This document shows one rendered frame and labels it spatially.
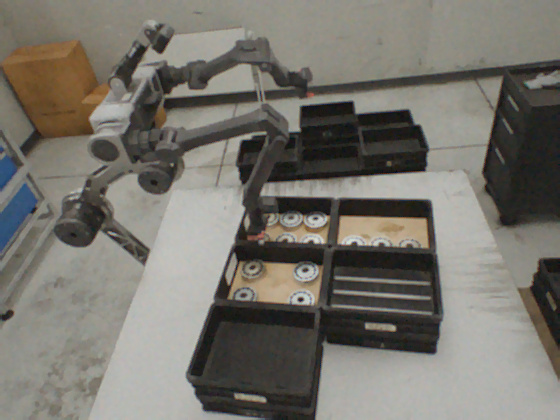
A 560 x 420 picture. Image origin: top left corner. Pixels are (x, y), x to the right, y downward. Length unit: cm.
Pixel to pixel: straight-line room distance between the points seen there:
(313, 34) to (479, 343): 343
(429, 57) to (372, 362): 359
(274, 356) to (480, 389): 69
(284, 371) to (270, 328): 18
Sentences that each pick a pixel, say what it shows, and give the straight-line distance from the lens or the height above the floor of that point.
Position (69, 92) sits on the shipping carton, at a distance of 491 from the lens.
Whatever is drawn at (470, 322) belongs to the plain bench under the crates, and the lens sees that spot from 189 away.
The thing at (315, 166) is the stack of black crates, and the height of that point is 38.
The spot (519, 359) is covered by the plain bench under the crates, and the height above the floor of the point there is 70.
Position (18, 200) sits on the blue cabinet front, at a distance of 358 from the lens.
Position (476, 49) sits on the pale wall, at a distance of 493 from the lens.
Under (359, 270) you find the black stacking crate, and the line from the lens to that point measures 183.
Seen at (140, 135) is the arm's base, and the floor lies 148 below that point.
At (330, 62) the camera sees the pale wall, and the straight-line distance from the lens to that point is 471.
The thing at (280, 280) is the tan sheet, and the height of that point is 83.
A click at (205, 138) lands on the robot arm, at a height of 146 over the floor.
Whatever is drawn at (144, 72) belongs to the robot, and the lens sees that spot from 192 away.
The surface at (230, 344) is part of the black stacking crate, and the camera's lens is 169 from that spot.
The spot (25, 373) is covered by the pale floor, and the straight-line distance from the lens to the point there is 313.
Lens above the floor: 222
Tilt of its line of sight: 41 degrees down
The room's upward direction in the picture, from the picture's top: 10 degrees counter-clockwise
